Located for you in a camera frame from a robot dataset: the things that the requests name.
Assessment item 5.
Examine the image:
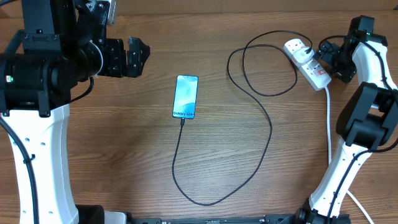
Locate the black USB-C charging cable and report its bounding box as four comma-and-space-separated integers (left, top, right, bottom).
171, 30, 313, 207

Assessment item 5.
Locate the smartphone with blue-white screen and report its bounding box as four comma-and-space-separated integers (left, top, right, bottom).
172, 75, 198, 119

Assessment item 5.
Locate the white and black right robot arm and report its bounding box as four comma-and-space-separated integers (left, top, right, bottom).
283, 15, 397, 223

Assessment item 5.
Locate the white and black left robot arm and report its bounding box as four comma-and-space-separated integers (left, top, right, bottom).
1, 0, 150, 223

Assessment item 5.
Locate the white charger adapter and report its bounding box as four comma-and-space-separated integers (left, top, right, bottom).
293, 47, 314, 64

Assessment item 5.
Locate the white power strip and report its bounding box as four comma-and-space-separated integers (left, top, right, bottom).
284, 39, 331, 91

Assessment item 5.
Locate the white power strip cord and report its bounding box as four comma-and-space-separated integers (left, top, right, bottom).
323, 86, 376, 224

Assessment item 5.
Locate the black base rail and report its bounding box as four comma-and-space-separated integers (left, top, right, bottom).
127, 203, 351, 224

